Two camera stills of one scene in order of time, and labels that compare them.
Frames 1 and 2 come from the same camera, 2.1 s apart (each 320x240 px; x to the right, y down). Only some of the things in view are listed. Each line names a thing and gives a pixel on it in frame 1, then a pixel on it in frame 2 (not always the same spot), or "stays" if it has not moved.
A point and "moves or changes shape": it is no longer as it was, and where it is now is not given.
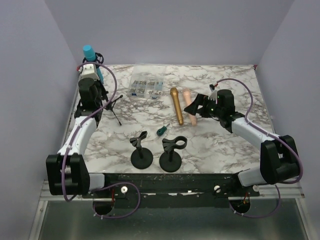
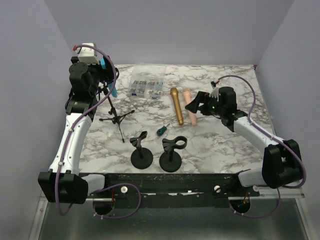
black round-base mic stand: (170, 161) stays
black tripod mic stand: (108, 104) to (115, 118)
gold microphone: (174, 91) stays
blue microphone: (90, 55) moves or changes shape
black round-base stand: (141, 158) stays
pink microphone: (187, 96) stays
